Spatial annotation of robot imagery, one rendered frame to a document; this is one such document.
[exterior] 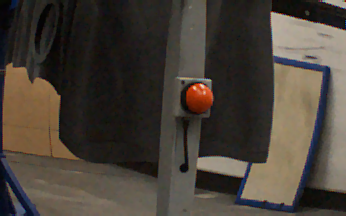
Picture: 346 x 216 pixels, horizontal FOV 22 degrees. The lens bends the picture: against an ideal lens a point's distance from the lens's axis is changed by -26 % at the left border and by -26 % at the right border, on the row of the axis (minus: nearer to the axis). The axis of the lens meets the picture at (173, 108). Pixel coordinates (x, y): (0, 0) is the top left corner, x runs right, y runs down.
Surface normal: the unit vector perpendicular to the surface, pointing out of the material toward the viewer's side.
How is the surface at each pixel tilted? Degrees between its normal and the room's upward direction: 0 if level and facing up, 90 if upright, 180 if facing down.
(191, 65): 90
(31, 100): 78
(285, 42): 90
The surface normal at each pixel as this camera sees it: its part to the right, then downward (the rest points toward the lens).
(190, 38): 0.47, 0.08
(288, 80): -0.86, -0.20
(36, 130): 0.47, -0.18
